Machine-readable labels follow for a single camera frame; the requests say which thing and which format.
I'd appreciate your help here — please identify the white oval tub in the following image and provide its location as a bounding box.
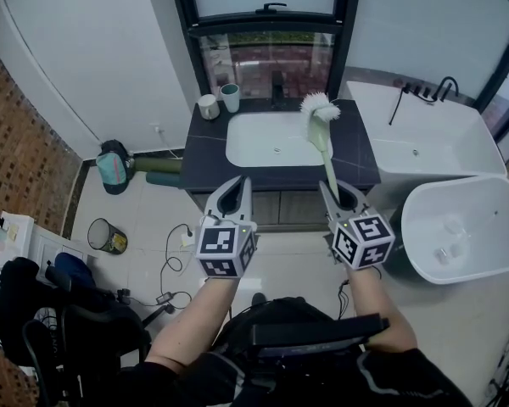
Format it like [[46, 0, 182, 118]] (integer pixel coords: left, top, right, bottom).
[[400, 175, 509, 286]]

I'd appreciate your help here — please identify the black curved bathtub faucet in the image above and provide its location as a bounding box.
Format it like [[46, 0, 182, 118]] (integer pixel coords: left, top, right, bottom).
[[436, 75, 461, 103]]

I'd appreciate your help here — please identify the black vanity cabinet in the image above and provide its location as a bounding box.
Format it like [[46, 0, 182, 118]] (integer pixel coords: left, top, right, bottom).
[[179, 98, 383, 229]]

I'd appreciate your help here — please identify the dark teal rolled mat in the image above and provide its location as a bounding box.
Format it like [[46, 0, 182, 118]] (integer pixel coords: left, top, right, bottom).
[[145, 170, 183, 188]]

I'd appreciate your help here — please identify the clear plastic item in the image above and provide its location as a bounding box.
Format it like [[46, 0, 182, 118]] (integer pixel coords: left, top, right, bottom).
[[433, 247, 460, 265], [444, 220, 468, 240]]

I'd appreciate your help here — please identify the teal and black backpack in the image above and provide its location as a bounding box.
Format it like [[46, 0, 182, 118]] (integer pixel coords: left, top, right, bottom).
[[94, 138, 135, 196]]

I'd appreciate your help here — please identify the pale green cup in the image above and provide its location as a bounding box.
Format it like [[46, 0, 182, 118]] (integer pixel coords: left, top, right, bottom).
[[219, 82, 242, 114]]

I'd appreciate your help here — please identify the person's black clothing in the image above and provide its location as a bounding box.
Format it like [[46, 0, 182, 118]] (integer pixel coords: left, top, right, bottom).
[[117, 296, 473, 407]]

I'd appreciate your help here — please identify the person's right forearm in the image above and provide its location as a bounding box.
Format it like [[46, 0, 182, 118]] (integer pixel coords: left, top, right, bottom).
[[345, 265, 419, 354]]

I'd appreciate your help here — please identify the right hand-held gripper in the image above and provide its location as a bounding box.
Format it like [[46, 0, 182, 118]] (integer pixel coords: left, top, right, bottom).
[[318, 180, 396, 270]]

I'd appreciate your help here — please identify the white sink basin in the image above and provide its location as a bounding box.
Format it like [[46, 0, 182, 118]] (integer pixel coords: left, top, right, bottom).
[[225, 111, 334, 169]]

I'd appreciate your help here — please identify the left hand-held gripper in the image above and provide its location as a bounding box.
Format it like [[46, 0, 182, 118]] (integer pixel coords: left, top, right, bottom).
[[194, 175, 259, 279]]

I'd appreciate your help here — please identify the black wire trash bin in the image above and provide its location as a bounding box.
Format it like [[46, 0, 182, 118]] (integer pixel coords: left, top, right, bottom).
[[87, 217, 129, 256]]

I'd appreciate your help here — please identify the white mug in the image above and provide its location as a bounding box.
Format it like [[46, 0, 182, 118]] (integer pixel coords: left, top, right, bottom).
[[196, 93, 221, 121]]

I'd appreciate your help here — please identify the white wall plug with cable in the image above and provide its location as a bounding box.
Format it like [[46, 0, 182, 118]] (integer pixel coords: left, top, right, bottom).
[[148, 121, 183, 160]]

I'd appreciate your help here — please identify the white rectangular bathtub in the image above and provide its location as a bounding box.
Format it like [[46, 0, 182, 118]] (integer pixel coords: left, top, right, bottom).
[[344, 80, 509, 211]]

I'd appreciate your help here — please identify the black framed window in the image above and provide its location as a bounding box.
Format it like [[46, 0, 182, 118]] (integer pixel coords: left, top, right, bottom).
[[168, 0, 509, 143]]

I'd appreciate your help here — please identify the black office chair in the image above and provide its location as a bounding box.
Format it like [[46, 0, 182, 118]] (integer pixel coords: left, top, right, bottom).
[[0, 255, 176, 407]]

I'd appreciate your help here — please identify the white cabinet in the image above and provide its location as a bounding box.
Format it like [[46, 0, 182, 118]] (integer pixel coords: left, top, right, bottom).
[[0, 210, 88, 271]]

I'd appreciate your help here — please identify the black chest-mounted device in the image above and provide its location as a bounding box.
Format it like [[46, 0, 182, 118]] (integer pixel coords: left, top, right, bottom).
[[250, 315, 391, 358]]

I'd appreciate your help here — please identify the black power cable with adapter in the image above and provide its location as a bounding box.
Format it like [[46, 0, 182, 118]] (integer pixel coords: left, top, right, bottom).
[[126, 222, 194, 313]]

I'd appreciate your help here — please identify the black window handle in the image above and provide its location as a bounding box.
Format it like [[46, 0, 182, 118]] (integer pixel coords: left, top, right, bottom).
[[254, 2, 288, 15]]

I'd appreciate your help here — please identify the green rolled mat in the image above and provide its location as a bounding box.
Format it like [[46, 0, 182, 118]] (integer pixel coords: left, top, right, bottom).
[[132, 155, 184, 175]]

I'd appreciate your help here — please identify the black sink faucet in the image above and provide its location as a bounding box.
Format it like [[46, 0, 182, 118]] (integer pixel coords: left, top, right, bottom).
[[271, 70, 287, 110]]

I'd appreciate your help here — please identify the person's left forearm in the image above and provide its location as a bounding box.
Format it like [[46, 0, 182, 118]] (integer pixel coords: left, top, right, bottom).
[[145, 275, 241, 375]]

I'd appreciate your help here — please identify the pale green white bristle brush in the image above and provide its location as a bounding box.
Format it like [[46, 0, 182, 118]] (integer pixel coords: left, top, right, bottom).
[[299, 92, 341, 198]]

